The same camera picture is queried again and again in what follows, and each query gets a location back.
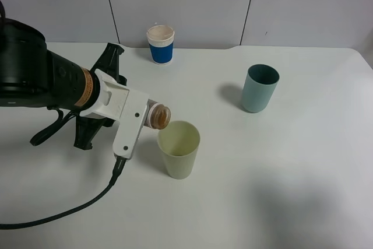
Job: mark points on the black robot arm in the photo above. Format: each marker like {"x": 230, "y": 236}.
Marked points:
{"x": 32, "y": 76}

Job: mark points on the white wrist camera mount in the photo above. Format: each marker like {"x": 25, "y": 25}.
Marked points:
{"x": 122, "y": 104}

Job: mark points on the blue sleeved paper cup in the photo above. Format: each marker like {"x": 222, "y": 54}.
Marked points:
{"x": 161, "y": 40}

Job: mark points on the clear bottle with pink label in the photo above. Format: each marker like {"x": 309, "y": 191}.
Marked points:
{"x": 158, "y": 115}

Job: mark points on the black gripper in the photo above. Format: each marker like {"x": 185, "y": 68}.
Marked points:
{"x": 71, "y": 87}

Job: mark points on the teal plastic cup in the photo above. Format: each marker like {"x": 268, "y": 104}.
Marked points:
{"x": 259, "y": 86}

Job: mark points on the pale green plastic cup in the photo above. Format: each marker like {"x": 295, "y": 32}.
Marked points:
{"x": 179, "y": 142}

